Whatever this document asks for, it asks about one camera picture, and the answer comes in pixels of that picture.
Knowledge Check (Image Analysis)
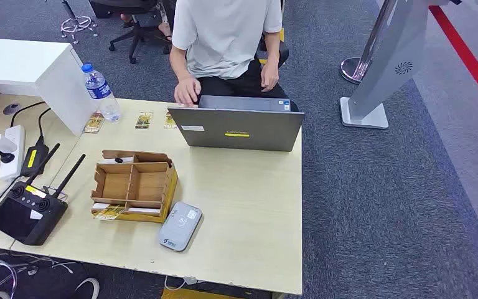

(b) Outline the yellow box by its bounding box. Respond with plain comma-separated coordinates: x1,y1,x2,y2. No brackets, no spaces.
161,287,244,299

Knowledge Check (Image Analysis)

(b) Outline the chrome stool base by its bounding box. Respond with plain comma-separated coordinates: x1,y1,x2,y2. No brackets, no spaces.
60,0,99,45

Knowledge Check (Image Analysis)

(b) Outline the white power strip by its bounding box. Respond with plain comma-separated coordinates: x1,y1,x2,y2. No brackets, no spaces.
0,125,26,181

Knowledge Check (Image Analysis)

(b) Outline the chrome stanchion post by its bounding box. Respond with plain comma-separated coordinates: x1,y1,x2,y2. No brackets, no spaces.
339,0,398,85

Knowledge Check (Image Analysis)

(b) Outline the cardboard organizer box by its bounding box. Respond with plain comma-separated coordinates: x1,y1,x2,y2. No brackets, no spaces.
90,149,179,224

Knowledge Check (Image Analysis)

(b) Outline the white cable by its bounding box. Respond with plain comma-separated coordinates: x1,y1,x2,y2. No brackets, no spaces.
164,275,199,292

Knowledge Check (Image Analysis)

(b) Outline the person's left hand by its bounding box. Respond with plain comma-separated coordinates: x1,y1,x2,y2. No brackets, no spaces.
260,62,280,93

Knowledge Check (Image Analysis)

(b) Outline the grey kiosk stand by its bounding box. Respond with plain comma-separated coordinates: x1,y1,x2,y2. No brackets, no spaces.
339,0,462,130

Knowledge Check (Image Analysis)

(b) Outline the black power adapter yellow label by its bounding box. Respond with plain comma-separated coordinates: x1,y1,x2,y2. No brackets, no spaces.
20,140,50,178

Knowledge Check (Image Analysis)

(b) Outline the person's right hand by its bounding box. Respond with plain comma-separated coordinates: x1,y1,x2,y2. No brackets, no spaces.
174,76,202,107

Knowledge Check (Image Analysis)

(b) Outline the white curved ring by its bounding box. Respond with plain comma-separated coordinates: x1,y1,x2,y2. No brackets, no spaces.
73,277,100,299

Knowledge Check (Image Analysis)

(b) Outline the black plug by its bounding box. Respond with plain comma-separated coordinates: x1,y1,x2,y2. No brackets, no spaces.
0,146,16,164

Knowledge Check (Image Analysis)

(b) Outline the black controller with antennas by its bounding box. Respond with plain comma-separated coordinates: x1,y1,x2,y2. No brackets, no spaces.
0,143,87,247

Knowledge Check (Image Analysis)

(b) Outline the grey card reader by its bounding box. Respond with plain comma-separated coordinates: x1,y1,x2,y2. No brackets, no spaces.
158,201,204,252

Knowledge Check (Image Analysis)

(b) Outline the white cabinet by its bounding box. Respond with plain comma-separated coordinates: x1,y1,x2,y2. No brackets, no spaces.
0,37,100,137

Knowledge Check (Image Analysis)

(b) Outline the grey laptop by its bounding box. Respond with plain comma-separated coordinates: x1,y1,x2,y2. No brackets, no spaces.
167,95,306,153

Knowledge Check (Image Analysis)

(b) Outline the person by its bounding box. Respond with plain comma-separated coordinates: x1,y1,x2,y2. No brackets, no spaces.
119,0,175,43
169,0,299,112

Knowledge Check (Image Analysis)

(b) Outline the clear water bottle blue cap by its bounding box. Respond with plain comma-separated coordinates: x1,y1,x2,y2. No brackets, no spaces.
81,62,122,123

